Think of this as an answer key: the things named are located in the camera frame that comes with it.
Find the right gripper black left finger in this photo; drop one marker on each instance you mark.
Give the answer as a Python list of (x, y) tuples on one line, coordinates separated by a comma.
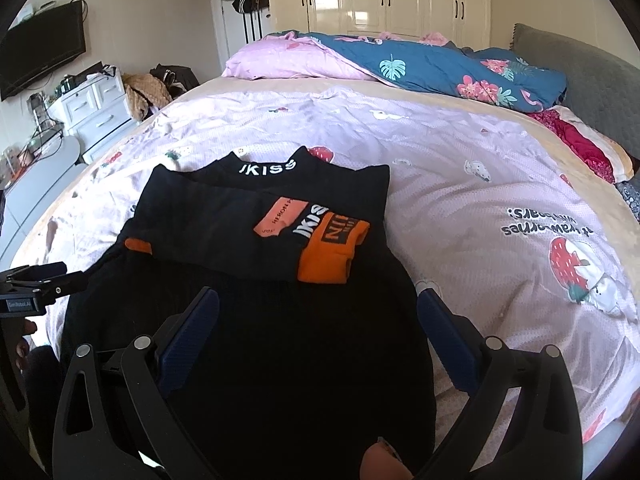
[(151, 368)]

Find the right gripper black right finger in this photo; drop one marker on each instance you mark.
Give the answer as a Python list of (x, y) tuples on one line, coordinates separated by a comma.
[(543, 440)]

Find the black orange kids sweater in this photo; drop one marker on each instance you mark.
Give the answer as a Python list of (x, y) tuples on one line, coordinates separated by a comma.
[(317, 353)]

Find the person's left hand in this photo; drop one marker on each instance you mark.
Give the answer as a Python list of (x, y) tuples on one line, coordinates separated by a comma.
[(22, 348)]

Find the person's right hand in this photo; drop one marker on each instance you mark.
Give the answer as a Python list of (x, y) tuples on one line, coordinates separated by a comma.
[(381, 462)]

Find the white drawer dresser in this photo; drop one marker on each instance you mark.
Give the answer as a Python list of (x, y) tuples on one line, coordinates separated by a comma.
[(96, 112)]

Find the pink strawberry print bedsheet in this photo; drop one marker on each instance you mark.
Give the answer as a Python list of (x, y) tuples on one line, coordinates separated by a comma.
[(487, 206)]

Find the black bag on floor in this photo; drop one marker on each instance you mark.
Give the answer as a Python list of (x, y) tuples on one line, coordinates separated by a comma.
[(177, 79)]

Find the red floral pillow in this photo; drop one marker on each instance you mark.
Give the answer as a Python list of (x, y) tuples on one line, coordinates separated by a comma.
[(602, 155)]

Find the grey upholstered headboard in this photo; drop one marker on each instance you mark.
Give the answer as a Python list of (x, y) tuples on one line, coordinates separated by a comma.
[(602, 89)]

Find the blue floral pink quilt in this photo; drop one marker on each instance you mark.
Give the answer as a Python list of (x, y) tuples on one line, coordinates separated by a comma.
[(492, 76)]

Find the black wall television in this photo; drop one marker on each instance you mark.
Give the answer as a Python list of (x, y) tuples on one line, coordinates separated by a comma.
[(38, 46)]

